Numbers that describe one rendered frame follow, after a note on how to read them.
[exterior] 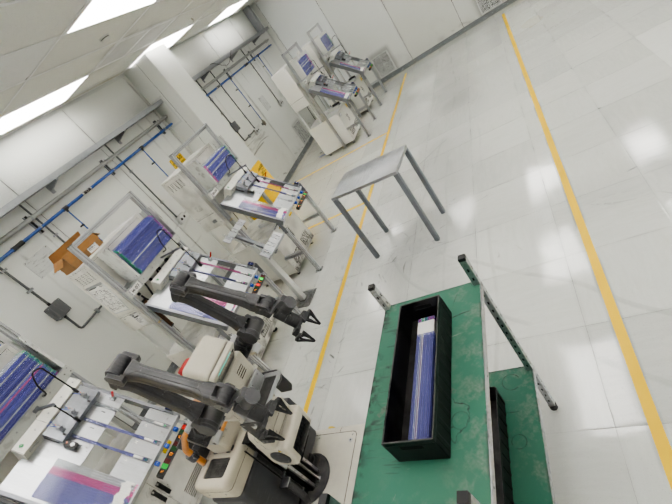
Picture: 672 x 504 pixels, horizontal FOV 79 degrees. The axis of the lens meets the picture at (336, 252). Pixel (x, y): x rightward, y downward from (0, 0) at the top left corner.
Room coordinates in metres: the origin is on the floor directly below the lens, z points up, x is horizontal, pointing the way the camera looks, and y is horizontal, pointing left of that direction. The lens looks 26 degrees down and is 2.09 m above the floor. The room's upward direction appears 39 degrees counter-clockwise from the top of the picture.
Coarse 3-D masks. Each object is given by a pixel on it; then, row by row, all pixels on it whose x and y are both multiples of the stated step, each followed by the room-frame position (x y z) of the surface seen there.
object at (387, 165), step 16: (384, 160) 3.48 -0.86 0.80; (400, 160) 3.26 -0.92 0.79; (352, 176) 3.69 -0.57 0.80; (368, 176) 3.42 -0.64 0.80; (384, 176) 3.19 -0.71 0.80; (400, 176) 3.14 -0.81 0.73; (336, 192) 3.62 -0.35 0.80; (352, 192) 3.43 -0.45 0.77; (432, 192) 3.43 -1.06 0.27; (368, 208) 3.88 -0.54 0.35; (416, 208) 3.14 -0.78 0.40; (352, 224) 3.56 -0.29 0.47; (384, 224) 3.89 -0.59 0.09; (368, 240) 3.58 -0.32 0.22
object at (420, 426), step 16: (432, 320) 1.24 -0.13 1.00; (432, 336) 1.17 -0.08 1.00; (416, 352) 1.16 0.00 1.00; (432, 352) 1.11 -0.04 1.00; (416, 368) 1.10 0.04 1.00; (432, 368) 1.05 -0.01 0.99; (416, 384) 1.04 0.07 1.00; (432, 384) 1.00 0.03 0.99; (416, 400) 0.98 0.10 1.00; (432, 400) 0.96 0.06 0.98; (416, 416) 0.94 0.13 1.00; (432, 416) 0.91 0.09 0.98; (416, 432) 0.89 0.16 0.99
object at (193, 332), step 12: (240, 312) 3.55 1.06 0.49; (252, 312) 3.63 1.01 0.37; (192, 324) 3.76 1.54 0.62; (264, 324) 3.63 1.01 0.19; (192, 336) 3.52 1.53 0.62; (216, 336) 3.26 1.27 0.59; (264, 336) 3.55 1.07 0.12; (180, 348) 3.48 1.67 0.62; (264, 348) 3.46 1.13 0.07; (180, 360) 3.49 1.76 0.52; (252, 372) 3.23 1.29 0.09
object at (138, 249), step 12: (144, 228) 3.67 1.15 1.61; (156, 228) 3.74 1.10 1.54; (132, 240) 3.53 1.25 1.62; (144, 240) 3.60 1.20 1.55; (156, 240) 3.67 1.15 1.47; (168, 240) 3.74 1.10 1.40; (120, 252) 3.40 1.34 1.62; (132, 252) 3.46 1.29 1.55; (144, 252) 3.53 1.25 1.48; (156, 252) 3.59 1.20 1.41; (132, 264) 3.40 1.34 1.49; (144, 264) 3.46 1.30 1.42
